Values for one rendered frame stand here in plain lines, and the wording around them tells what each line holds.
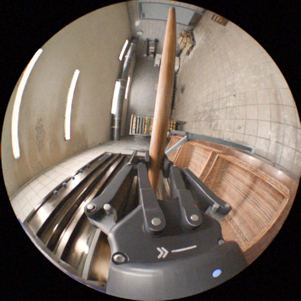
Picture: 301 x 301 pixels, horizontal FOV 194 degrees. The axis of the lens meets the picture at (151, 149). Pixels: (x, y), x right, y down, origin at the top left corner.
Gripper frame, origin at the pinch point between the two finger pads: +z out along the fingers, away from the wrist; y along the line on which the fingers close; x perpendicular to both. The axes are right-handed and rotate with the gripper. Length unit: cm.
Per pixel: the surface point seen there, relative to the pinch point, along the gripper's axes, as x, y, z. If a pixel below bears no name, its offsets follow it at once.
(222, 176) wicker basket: -20, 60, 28
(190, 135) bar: 5.6, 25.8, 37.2
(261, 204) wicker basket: -18, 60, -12
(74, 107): 36, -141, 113
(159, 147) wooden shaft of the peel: 3.4, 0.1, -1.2
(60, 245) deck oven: -53, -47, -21
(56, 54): 110, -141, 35
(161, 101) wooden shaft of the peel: 11.7, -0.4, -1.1
